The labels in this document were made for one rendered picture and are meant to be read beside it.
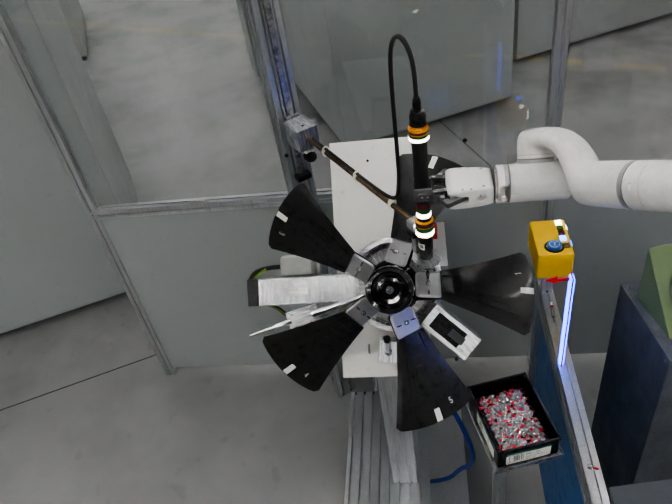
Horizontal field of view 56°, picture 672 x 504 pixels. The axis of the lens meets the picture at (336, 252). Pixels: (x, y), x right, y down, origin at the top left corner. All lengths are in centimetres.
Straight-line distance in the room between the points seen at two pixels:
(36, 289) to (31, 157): 77
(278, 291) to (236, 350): 125
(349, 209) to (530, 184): 63
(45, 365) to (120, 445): 75
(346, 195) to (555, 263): 63
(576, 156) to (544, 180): 11
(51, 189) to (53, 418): 109
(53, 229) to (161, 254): 93
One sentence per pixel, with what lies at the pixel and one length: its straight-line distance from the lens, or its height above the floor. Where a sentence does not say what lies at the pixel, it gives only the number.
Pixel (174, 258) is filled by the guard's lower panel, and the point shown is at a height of 73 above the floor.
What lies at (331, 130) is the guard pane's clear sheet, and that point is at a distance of 217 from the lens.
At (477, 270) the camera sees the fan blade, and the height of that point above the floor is 118.
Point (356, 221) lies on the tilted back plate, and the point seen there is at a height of 118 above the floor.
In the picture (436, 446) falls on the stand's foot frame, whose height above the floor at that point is 8.
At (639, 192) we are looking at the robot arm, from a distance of 120.
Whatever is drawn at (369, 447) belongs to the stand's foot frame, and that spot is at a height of 8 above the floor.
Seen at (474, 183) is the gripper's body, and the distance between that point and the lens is 139.
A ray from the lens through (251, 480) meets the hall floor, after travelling 275.
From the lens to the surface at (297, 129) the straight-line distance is 190.
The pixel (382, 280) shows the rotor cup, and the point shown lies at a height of 124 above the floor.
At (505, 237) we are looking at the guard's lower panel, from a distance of 245.
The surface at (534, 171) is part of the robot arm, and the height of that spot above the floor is 152.
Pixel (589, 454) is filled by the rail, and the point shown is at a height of 85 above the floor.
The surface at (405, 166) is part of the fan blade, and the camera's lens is 167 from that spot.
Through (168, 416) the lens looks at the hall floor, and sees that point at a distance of 307.
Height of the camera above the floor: 229
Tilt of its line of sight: 40 degrees down
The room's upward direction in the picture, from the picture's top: 11 degrees counter-clockwise
